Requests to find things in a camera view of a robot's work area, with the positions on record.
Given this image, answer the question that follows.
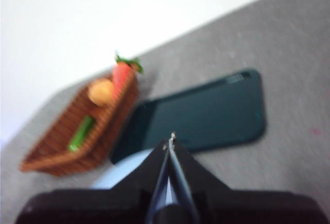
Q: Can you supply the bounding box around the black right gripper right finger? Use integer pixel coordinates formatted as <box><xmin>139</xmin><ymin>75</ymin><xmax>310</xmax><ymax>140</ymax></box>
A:
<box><xmin>169</xmin><ymin>131</ymin><xmax>330</xmax><ymax>224</ymax></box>

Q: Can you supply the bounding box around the orange toy carrot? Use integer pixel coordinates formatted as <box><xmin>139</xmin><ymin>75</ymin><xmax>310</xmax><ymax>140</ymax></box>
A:
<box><xmin>112</xmin><ymin>51</ymin><xmax>144</xmax><ymax>98</ymax></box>

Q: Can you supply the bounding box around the dark rectangular tray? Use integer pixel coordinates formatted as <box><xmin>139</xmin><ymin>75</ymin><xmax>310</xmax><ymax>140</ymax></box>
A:
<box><xmin>110</xmin><ymin>68</ymin><xmax>267</xmax><ymax>165</ymax></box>

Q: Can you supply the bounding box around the brown wicker basket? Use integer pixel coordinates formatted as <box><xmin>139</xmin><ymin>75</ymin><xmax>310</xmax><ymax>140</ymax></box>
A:
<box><xmin>19</xmin><ymin>73</ymin><xmax>141</xmax><ymax>177</ymax></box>

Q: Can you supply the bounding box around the yellow-brown toy potato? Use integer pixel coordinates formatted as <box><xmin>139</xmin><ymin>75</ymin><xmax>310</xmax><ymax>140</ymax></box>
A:
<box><xmin>88</xmin><ymin>78</ymin><xmax>116</xmax><ymax>108</ymax></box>

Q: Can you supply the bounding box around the long green pepper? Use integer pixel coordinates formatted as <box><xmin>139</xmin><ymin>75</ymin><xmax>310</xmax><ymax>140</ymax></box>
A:
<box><xmin>68</xmin><ymin>115</ymin><xmax>95</xmax><ymax>152</ymax></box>

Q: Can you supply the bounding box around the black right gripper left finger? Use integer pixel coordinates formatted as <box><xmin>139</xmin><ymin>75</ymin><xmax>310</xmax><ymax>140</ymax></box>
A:
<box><xmin>15</xmin><ymin>139</ymin><xmax>171</xmax><ymax>224</ymax></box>

